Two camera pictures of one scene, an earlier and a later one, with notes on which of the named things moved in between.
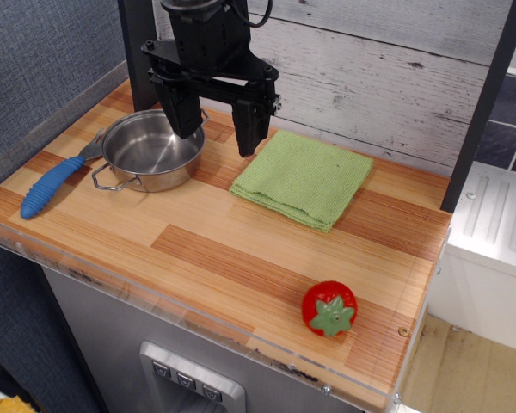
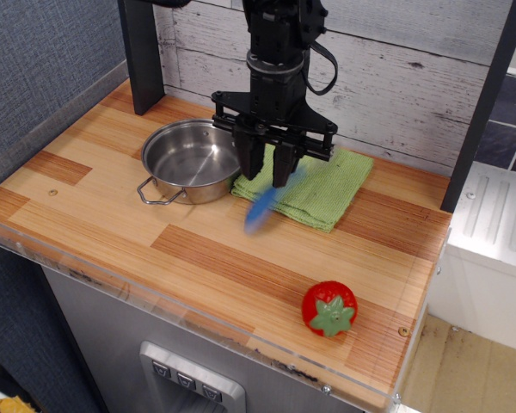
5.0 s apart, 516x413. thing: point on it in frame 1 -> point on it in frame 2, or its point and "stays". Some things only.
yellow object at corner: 13,404 stays
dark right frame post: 488,95 stays
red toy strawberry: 329,308 stays
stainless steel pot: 142,144 -> 193,157
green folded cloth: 310,182 stays
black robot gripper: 215,52 -> 277,106
